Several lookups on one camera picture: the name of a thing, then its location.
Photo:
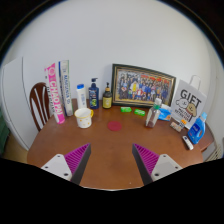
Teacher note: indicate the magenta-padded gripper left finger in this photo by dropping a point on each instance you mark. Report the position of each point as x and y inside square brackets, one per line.
[77, 156]

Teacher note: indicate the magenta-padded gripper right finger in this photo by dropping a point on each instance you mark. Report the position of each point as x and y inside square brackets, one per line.
[146, 157]

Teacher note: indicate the clear bottle with green label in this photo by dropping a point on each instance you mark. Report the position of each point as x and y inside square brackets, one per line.
[153, 115]

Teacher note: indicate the white mug with yellow rim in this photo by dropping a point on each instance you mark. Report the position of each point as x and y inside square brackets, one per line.
[83, 118]

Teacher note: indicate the small floral patterned box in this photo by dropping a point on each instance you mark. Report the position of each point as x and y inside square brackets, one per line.
[175, 127]

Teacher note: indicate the white remote control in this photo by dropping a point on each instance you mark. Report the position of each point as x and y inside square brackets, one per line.
[187, 142]

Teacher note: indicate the flat round red coaster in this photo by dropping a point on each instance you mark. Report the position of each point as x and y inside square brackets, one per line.
[114, 126]

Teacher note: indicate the small green packet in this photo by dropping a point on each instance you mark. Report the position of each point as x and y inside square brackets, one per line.
[126, 109]
[140, 112]

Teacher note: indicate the blue tissue pack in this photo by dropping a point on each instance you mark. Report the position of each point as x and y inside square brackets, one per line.
[165, 113]

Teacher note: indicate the colourful puzzle cube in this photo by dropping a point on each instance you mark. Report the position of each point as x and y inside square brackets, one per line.
[183, 122]

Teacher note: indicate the blue detergent bottle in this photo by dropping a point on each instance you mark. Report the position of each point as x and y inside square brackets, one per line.
[196, 131]

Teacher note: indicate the white bottle with blue cap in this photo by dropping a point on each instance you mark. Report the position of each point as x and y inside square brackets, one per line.
[81, 97]

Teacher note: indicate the dark blue pump bottle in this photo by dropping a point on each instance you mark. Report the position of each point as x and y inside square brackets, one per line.
[94, 96]

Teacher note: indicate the brown wooden chair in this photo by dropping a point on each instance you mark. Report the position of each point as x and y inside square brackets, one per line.
[39, 105]

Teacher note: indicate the brown pump bottle yellow label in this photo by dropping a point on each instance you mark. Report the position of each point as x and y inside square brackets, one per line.
[107, 99]

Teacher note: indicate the white printed paper gift bag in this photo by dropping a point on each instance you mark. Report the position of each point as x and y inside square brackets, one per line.
[188, 101]

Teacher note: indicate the framed group picture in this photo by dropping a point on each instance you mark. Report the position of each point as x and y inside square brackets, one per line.
[142, 85]

